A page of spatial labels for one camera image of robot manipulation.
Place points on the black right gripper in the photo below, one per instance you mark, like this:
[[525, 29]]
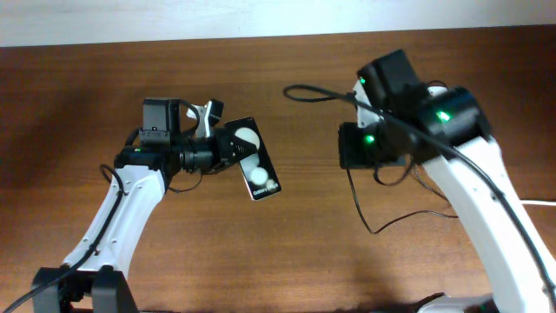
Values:
[[347, 153]]

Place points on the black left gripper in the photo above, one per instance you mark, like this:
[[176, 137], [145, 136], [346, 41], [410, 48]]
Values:
[[224, 142]]

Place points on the black Samsung Galaxy smartphone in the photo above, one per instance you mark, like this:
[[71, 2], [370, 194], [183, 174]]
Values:
[[257, 169]]

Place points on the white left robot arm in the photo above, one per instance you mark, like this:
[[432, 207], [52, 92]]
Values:
[[175, 136]]

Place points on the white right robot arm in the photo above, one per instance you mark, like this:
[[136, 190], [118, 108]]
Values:
[[446, 132]]

